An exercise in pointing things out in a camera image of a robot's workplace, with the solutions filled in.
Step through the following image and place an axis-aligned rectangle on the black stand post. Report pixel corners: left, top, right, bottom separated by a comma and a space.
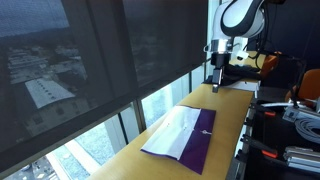
292, 58, 307, 109

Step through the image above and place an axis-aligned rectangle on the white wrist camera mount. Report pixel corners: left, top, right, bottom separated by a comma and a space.
235, 49, 250, 62

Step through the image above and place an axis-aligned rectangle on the dark mesh window shade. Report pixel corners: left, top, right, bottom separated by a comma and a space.
0, 0, 208, 174

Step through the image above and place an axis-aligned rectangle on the long aluminium extrusion rail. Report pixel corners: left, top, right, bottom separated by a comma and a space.
297, 108, 320, 122

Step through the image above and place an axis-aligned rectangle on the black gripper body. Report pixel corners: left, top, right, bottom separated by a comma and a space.
210, 52, 232, 84

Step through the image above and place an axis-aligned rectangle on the small metal rail bracket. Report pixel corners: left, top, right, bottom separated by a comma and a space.
282, 106, 300, 123

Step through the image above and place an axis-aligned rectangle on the bar clamp with red handle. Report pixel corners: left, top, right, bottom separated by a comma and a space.
251, 103, 278, 118

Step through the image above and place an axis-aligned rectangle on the black bag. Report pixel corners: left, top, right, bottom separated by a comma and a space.
202, 63, 263, 86

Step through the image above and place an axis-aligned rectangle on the purple cloth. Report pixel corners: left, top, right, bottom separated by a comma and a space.
140, 105, 217, 176

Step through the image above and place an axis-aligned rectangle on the grey cable coil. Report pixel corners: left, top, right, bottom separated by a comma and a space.
294, 118, 320, 145

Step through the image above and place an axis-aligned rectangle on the white box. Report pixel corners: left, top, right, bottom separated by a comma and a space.
233, 79, 261, 92

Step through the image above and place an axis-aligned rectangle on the short aluminium extrusion rail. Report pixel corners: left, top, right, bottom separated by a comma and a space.
285, 156, 320, 174
283, 145, 320, 162

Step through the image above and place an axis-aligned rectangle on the white tube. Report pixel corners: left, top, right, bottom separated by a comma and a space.
261, 101, 298, 109

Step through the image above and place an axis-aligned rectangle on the small orange chair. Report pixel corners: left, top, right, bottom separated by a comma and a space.
259, 51, 283, 80

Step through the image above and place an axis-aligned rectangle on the orange chair with black cushion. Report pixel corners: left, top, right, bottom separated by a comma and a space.
284, 68, 320, 104

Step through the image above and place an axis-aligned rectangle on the bar clamp with orange handle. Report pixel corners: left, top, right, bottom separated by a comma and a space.
239, 134, 279, 160

